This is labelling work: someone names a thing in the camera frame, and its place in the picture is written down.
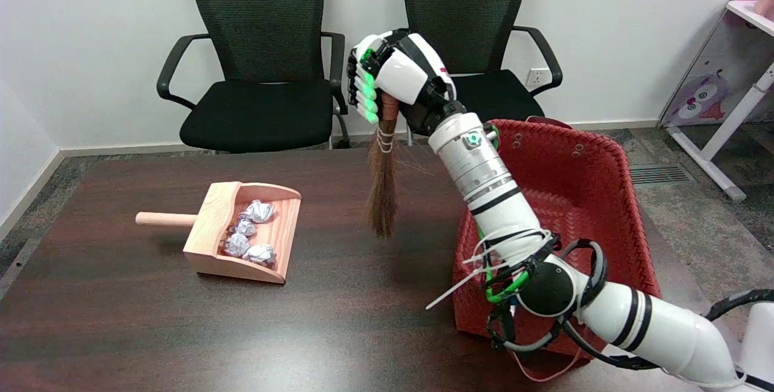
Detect white desk frame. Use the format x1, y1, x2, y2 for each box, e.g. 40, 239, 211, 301
665, 0, 774, 202

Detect black mesh office chair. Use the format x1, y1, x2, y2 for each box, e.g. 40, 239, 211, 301
156, 0, 352, 154
402, 0, 564, 147

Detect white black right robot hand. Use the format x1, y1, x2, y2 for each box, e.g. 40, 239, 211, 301
348, 29, 467, 137

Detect pink owl print panel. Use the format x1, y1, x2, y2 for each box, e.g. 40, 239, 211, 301
657, 0, 774, 129

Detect wooden dustpan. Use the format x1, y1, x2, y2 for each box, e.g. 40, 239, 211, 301
135, 181, 302, 285

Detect grey floor vent grille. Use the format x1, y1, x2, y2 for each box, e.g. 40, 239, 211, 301
628, 164, 695, 186

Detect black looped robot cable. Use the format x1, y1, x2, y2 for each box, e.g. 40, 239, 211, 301
558, 239, 608, 311

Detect green robot cable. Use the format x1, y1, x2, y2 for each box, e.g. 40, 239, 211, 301
476, 223, 532, 305

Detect white zip tie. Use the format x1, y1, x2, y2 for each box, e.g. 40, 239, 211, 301
424, 229, 554, 311

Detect brown straw hand broom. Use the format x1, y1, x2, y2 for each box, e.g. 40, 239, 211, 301
365, 92, 400, 239

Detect red woven basket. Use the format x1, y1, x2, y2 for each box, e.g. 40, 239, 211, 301
452, 116, 663, 383

